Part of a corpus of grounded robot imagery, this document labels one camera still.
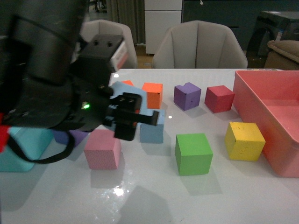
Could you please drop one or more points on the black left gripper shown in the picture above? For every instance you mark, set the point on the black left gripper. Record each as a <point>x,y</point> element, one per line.
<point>43,89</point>

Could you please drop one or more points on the light blue foam block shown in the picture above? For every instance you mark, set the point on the light blue foam block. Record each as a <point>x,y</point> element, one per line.
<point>153,134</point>
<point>119,88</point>

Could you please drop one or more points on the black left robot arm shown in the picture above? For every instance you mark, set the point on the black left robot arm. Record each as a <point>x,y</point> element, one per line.
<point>36,21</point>

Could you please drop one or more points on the right orange foam block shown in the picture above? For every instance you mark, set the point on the right orange foam block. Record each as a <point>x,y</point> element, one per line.
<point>154,94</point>

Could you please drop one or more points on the orange foam block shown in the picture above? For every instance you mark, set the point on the orange foam block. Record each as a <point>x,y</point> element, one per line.
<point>128,82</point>
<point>154,94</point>

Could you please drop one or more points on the notched purple foam block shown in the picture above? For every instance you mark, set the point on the notched purple foam block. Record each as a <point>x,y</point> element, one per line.
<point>187,96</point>

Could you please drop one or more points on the left orange foam block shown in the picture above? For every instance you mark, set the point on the left orange foam block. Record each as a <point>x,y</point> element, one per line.
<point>128,82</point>

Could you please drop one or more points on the green foam block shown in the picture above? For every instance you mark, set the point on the green foam block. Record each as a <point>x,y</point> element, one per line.
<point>193,154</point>

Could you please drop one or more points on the pink foam block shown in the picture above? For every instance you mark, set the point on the pink foam block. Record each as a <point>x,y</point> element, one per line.
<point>102,150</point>

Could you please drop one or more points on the dark red foam block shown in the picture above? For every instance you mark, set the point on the dark red foam block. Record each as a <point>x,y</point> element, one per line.
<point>219,98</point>

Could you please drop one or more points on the right grey chair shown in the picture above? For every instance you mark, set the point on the right grey chair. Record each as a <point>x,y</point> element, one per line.
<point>199,45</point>

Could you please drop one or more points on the grey chair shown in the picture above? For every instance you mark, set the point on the grey chair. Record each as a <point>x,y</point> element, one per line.
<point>112,34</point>
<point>199,45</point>

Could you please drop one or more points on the yellow foam block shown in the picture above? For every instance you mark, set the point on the yellow foam block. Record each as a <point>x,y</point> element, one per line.
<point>244,141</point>

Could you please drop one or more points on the white drawer cabinet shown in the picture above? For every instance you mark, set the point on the white drawer cabinet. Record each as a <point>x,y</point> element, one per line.
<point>159,16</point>

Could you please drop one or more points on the left grey chair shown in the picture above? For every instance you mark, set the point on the left grey chair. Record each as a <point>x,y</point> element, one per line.
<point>112,34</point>

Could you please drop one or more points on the grey curtain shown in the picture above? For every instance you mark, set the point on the grey curtain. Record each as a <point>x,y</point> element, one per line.
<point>130,13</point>

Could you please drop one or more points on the pink plastic bin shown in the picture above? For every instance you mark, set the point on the pink plastic bin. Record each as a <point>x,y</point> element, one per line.
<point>270,99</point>

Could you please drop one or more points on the teal plastic bin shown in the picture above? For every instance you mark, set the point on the teal plastic bin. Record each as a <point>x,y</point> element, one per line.
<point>32,141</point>

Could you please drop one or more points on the beige sofa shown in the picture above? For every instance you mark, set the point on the beige sofa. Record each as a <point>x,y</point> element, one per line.
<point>283,55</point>

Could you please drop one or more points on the red camera mount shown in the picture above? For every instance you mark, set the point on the red camera mount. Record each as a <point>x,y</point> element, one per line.
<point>4,133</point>

